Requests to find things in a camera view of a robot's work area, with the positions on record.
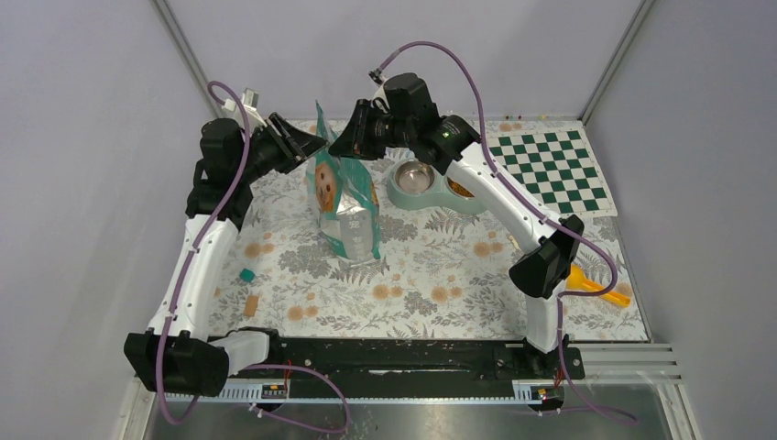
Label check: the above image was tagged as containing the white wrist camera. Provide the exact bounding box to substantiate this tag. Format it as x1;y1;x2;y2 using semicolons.
368;69;389;113
221;88;267;134

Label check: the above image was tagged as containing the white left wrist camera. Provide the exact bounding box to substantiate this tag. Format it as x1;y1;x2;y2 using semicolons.
221;88;267;134

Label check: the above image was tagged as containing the teal pet food bag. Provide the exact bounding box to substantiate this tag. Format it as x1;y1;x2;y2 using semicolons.
305;100;382;265

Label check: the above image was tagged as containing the small teal cube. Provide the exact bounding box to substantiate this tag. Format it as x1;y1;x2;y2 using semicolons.
239;269;256;283

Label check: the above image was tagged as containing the yellow plastic scoop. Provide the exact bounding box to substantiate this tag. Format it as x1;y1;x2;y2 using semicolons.
567;265;631;308

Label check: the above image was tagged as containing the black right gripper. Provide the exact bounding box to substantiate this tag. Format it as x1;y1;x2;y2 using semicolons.
328;99;414;161

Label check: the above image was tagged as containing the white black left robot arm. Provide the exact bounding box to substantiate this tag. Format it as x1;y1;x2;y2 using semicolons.
124;113;327;397

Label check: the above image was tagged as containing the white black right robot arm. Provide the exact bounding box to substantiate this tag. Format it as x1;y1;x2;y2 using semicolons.
329;73;584;378

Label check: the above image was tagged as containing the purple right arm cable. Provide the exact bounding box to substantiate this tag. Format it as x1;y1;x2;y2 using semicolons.
376;40;640;426

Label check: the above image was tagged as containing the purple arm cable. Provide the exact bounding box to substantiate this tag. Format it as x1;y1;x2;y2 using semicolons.
376;40;640;426
154;80;352;435

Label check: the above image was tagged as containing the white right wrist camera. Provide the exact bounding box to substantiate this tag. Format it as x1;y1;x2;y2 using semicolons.
368;69;389;113

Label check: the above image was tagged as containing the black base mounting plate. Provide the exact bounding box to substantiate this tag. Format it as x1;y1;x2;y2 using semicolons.
237;337;585;400

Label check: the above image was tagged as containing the floral table mat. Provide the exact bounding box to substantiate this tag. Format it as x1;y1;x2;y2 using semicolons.
209;121;649;341

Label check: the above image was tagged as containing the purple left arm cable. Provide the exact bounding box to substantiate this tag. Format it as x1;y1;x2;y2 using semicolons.
154;80;352;435

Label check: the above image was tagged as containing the small tan wooden block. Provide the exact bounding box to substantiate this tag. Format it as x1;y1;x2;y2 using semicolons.
243;295;259;317

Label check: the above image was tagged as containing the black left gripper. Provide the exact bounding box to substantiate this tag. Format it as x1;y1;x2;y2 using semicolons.
237;113;330;183

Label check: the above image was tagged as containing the white slotted cable duct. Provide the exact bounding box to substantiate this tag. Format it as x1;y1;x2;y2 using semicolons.
199;378;564;405

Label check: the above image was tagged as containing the green white checkerboard mat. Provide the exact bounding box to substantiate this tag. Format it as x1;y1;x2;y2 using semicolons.
487;127;618;218

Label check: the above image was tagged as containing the mint double pet bowl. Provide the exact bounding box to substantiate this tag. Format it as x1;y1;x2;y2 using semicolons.
386;159;487;215

